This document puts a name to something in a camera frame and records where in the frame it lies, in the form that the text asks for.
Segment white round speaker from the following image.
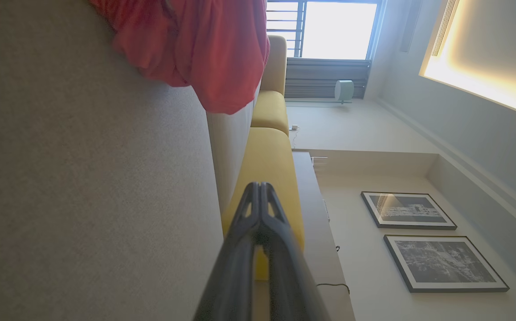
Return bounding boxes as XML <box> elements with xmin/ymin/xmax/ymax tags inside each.
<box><xmin>335</xmin><ymin>79</ymin><xmax>355</xmax><ymax>104</ymax></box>

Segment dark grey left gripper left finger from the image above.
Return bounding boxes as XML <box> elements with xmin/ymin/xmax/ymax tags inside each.
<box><xmin>193</xmin><ymin>182</ymin><xmax>261</xmax><ymax>321</ymax></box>

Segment grey fabric sofa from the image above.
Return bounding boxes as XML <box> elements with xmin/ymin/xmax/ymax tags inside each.
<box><xmin>0</xmin><ymin>0</ymin><xmax>261</xmax><ymax>321</ymax></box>

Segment short black cable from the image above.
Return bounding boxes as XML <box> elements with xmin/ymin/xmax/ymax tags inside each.
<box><xmin>316</xmin><ymin>283</ymin><xmax>351</xmax><ymax>295</ymax></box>

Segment large black framed picture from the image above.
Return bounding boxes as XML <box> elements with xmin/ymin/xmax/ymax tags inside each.
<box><xmin>383</xmin><ymin>235</ymin><xmax>510</xmax><ymax>293</ymax></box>

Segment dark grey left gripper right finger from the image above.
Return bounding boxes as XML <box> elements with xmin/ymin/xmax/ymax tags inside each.
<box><xmin>259</xmin><ymin>182</ymin><xmax>330</xmax><ymax>321</ymax></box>

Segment white air vent grille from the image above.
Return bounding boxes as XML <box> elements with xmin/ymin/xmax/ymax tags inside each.
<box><xmin>431</xmin><ymin>0</ymin><xmax>460</xmax><ymax>58</ymax></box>

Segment bright window with railing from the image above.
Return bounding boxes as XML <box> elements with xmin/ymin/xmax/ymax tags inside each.
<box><xmin>266</xmin><ymin>0</ymin><xmax>381</xmax><ymax>61</ymax></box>

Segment red shorts with white stripe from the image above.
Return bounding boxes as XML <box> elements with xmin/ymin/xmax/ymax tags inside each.
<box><xmin>90</xmin><ymin>0</ymin><xmax>270</xmax><ymax>115</ymax></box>

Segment yellow sofa cushion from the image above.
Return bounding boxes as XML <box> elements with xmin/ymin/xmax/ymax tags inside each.
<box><xmin>260</xmin><ymin>35</ymin><xmax>288</xmax><ymax>96</ymax></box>
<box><xmin>221</xmin><ymin>127</ymin><xmax>305</xmax><ymax>281</ymax></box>
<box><xmin>251</xmin><ymin>91</ymin><xmax>289</xmax><ymax>136</ymax></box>

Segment white charger cable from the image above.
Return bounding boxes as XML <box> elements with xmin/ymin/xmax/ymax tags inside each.
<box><xmin>288</xmin><ymin>124</ymin><xmax>301</xmax><ymax>150</ymax></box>

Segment small black framed picture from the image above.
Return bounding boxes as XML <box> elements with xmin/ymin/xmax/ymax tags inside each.
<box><xmin>360</xmin><ymin>191</ymin><xmax>458</xmax><ymax>230</ymax></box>

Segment grey slatted panel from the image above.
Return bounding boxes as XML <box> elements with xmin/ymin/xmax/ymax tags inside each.
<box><xmin>285</xmin><ymin>57</ymin><xmax>371</xmax><ymax>99</ymax></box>

